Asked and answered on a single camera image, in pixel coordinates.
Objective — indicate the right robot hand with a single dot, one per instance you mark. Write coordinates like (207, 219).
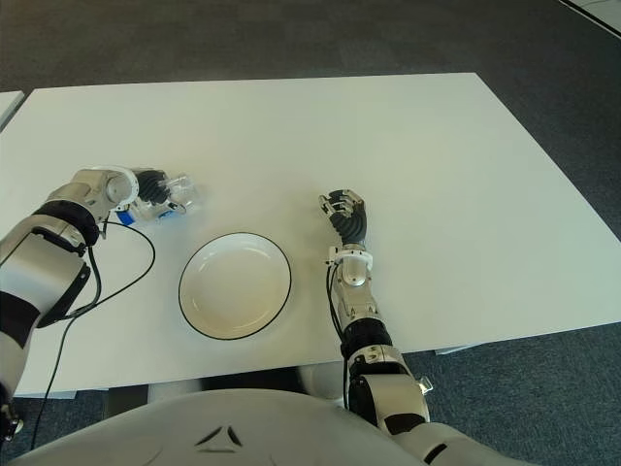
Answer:
(351, 223)

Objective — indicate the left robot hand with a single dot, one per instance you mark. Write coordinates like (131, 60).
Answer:
(153, 187)

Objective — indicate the clear bottle with blue cap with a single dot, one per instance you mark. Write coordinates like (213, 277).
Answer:
(186, 191)

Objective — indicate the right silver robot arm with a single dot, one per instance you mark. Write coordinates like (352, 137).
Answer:
(361, 310)

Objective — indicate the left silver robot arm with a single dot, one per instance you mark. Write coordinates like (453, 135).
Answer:
(29, 252)

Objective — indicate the white plate with black rim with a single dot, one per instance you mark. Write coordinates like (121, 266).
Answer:
(233, 286)

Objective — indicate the white table leg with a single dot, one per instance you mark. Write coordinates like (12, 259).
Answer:
(325, 378)

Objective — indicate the neighbouring white table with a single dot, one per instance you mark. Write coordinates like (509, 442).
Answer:
(7, 107)

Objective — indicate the grey robot torso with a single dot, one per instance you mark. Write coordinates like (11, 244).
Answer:
(218, 427)

